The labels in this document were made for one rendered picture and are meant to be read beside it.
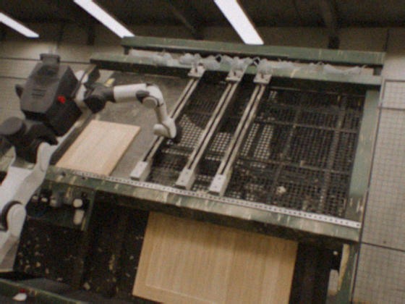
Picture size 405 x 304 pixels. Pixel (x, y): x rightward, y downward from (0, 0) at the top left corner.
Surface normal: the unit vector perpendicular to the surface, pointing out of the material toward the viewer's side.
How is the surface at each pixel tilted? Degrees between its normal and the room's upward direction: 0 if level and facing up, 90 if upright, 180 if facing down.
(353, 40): 90
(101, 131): 53
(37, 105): 82
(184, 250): 90
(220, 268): 90
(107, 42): 90
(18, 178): 64
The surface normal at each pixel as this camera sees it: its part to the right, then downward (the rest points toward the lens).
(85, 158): -0.12, -0.72
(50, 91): -0.26, -0.31
